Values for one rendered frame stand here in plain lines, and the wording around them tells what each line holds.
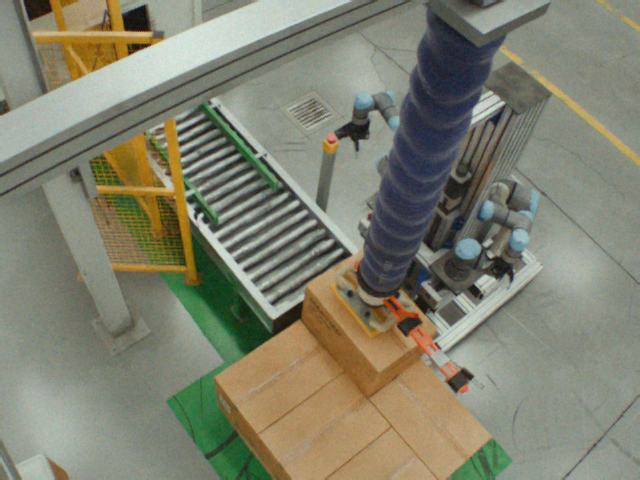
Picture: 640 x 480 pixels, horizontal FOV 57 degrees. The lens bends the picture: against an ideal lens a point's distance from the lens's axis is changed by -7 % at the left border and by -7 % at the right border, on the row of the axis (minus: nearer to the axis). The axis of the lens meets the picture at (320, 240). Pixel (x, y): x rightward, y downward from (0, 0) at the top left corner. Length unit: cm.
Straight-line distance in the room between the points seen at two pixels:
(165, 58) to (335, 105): 429
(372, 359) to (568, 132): 342
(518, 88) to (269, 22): 178
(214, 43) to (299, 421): 253
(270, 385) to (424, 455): 91
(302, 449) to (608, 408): 223
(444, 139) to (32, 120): 133
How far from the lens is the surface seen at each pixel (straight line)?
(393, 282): 284
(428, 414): 354
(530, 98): 285
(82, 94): 114
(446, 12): 170
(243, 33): 123
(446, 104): 194
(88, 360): 425
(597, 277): 507
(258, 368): 351
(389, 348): 319
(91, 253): 339
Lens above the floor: 382
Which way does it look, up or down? 57 degrees down
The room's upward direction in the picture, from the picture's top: 10 degrees clockwise
